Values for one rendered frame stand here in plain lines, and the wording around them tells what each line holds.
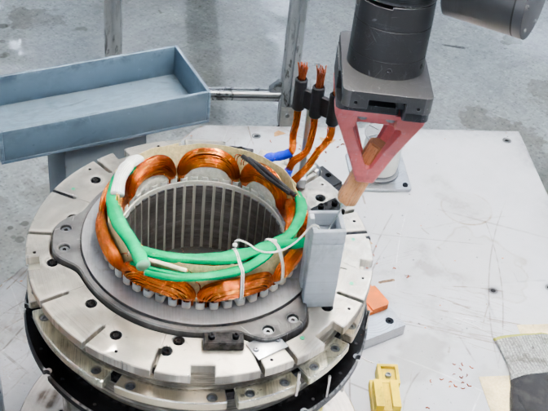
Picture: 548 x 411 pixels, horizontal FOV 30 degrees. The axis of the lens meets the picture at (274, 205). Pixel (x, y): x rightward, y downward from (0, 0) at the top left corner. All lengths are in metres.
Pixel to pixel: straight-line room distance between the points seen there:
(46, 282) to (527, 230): 0.83
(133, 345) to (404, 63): 0.32
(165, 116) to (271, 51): 2.13
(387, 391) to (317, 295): 0.37
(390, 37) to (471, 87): 2.57
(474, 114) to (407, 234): 1.72
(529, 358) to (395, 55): 0.68
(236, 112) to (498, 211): 1.57
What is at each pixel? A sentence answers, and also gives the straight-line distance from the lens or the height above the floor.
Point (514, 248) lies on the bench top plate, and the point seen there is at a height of 0.78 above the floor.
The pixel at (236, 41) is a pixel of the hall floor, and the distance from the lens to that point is 3.35.
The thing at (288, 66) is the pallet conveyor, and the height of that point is 0.24.
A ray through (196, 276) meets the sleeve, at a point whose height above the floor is 1.14.
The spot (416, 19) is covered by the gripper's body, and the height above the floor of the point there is 1.39.
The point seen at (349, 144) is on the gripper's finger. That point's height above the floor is 1.28.
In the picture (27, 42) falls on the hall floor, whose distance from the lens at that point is 3.32.
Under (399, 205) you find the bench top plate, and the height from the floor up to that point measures 0.78.
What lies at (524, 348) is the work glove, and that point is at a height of 0.79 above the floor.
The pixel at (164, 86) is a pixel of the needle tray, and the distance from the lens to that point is 1.28.
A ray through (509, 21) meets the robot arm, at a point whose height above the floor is 1.41.
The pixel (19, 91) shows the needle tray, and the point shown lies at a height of 1.04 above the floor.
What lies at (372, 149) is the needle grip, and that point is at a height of 1.27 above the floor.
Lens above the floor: 1.74
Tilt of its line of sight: 40 degrees down
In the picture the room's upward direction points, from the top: 7 degrees clockwise
